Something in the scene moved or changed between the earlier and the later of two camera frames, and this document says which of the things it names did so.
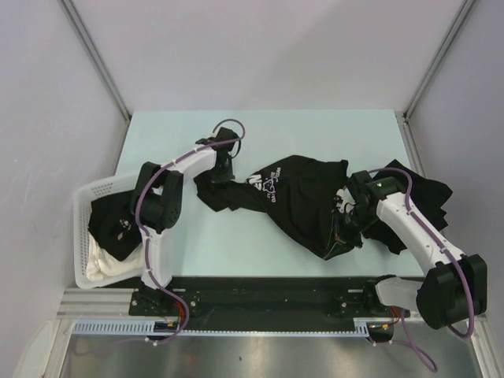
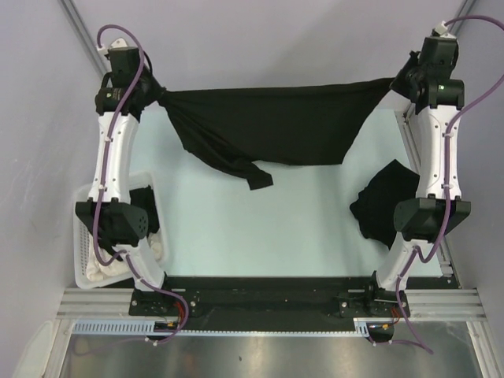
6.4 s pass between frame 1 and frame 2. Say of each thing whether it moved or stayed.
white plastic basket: stayed
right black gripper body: moved
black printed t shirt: moved
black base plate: stayed
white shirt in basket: stayed
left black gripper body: moved
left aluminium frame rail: stayed
